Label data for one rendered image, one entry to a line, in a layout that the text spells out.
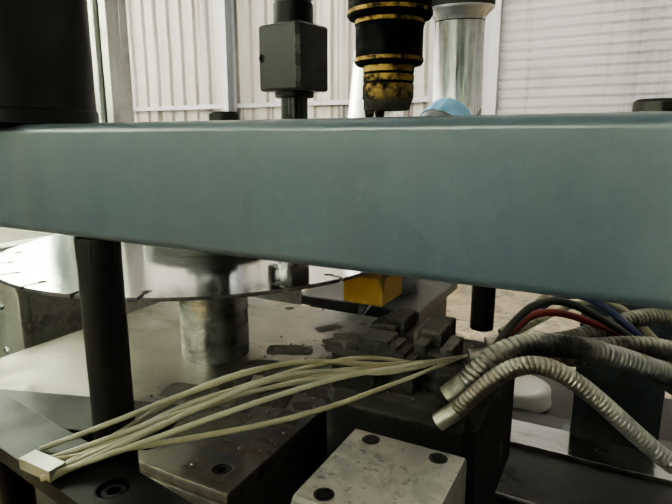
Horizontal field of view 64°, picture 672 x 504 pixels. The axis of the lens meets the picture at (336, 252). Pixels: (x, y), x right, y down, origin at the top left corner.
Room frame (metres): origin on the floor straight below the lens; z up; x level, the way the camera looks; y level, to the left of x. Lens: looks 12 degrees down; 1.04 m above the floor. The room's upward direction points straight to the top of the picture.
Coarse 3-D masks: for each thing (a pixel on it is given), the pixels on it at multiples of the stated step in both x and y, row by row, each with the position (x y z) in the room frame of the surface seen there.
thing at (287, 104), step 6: (282, 102) 0.45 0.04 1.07; (288, 102) 0.45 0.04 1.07; (294, 102) 0.45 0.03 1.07; (300, 102) 0.45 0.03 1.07; (306, 102) 0.45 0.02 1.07; (282, 108) 0.45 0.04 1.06; (288, 108) 0.45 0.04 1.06; (294, 108) 0.45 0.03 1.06; (300, 108) 0.45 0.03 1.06; (306, 108) 0.45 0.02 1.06; (282, 114) 0.45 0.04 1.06; (288, 114) 0.45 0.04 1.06; (294, 114) 0.45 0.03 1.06; (300, 114) 0.45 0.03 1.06; (306, 114) 0.45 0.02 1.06
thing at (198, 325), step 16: (192, 304) 0.44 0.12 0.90; (208, 304) 0.44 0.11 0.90; (224, 304) 0.44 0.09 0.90; (240, 304) 0.45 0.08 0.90; (192, 320) 0.44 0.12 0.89; (208, 320) 0.44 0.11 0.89; (224, 320) 0.44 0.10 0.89; (240, 320) 0.45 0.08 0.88; (192, 336) 0.44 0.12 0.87; (208, 336) 0.44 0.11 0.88; (224, 336) 0.44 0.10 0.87; (240, 336) 0.45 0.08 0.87; (192, 352) 0.44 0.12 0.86; (208, 352) 0.44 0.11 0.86; (224, 352) 0.44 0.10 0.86; (240, 352) 0.45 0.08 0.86
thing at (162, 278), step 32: (0, 256) 0.42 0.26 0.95; (32, 256) 0.42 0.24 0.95; (64, 256) 0.42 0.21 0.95; (128, 256) 0.42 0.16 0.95; (160, 256) 0.42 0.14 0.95; (224, 256) 0.42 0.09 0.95; (32, 288) 0.32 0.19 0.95; (64, 288) 0.32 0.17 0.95; (128, 288) 0.32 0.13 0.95; (160, 288) 0.32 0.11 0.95; (192, 288) 0.32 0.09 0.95; (224, 288) 0.32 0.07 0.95; (256, 288) 0.32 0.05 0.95; (288, 288) 0.32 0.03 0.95
